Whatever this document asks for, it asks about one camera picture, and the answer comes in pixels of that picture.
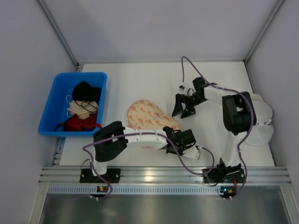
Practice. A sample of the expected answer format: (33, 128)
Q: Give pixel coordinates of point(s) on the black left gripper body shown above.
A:
(181, 142)

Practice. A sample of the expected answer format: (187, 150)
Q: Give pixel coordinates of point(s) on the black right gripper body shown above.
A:
(187, 102)

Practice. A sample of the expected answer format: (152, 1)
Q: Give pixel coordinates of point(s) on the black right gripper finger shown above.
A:
(178, 107)
(188, 111)

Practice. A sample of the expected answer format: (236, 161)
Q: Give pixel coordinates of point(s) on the pink mesh laundry bag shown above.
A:
(147, 121)

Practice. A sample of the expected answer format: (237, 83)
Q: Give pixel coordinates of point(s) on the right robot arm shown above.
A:
(237, 111)

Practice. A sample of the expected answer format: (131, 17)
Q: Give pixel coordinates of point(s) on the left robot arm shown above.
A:
(113, 139)

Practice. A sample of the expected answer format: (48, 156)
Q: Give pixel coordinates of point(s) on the white blue mesh laundry bag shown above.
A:
(263, 130)

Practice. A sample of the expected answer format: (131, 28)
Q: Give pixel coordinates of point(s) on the black bra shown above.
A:
(85, 92)

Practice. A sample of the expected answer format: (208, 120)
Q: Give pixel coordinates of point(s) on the red bra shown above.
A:
(75, 124)

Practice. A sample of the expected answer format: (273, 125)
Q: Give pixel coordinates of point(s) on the blue plastic bin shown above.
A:
(55, 111)

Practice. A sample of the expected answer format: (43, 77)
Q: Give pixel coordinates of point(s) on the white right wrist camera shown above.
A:
(182, 88)

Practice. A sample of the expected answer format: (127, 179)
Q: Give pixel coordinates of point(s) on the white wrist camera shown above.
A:
(192, 153)
(182, 88)

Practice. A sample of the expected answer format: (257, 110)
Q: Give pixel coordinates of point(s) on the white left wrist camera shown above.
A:
(192, 153)

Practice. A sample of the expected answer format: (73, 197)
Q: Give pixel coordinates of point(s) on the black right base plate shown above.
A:
(217, 176)

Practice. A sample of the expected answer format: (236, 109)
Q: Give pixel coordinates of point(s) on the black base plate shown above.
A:
(112, 176)
(217, 176)

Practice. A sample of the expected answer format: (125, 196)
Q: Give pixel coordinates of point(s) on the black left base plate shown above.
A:
(112, 176)

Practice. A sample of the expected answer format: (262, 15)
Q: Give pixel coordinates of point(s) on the aluminium front rail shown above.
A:
(263, 176)

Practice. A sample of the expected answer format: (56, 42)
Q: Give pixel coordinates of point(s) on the white slotted cable duct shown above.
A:
(140, 190)

